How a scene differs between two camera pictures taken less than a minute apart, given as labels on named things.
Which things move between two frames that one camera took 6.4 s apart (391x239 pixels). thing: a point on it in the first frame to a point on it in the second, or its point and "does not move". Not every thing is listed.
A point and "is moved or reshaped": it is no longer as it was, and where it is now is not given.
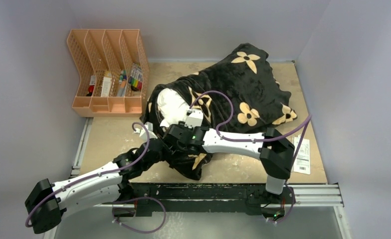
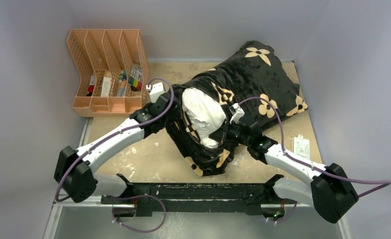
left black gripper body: (165, 153) to (170, 118)
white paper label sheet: (302, 158) does not move
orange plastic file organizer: (114, 71) does not move
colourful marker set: (136, 77) does not move
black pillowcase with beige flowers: (239, 94) is moved or reshaped
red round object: (90, 88) does not move
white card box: (106, 85) does not move
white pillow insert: (174, 108) is moved or reshaped
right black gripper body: (182, 125) to (232, 134)
